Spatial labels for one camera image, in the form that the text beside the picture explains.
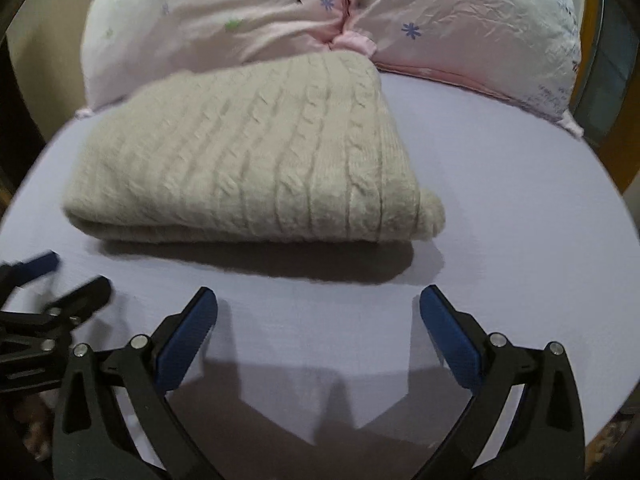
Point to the wooden bed frame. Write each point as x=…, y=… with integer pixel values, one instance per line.
x=607, y=85

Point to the pink floral pillow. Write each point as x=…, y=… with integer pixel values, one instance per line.
x=210, y=20
x=465, y=30

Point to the person's left hand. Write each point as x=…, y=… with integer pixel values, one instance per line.
x=35, y=425

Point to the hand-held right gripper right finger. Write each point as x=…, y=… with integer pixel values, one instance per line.
x=452, y=335

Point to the lavender bed sheet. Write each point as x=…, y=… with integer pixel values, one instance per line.
x=500, y=220

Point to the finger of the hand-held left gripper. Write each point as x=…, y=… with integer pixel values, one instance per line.
x=82, y=296
x=42, y=262

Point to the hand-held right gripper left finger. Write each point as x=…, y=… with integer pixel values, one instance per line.
x=187, y=335

